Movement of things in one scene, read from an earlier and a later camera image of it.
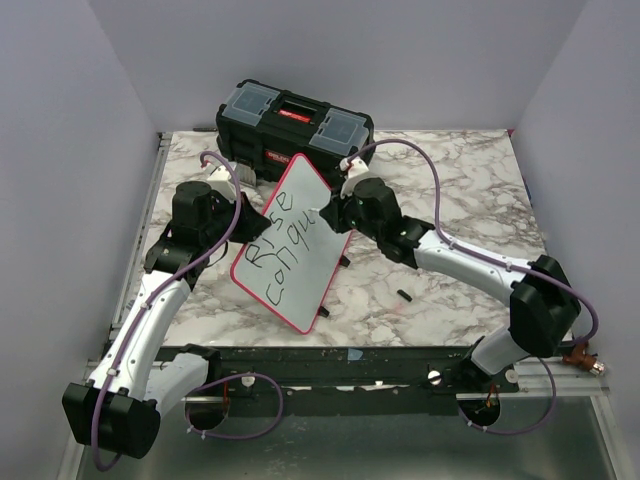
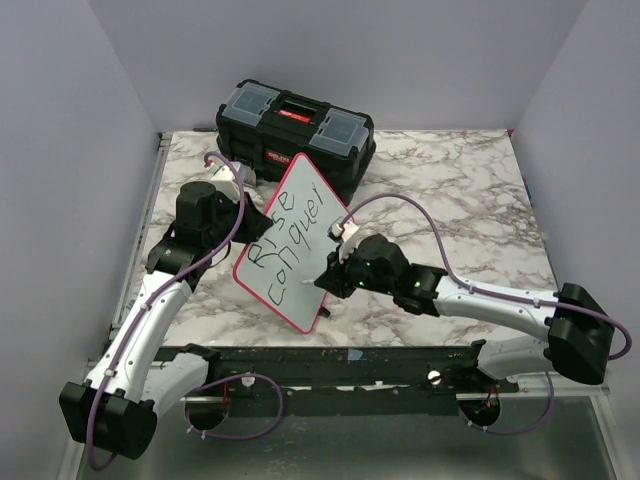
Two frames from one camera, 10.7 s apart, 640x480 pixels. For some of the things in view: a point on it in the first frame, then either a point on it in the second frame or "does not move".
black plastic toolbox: [265, 128] does not move
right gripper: [331, 214] → [333, 279]
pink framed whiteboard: [292, 262] does not move
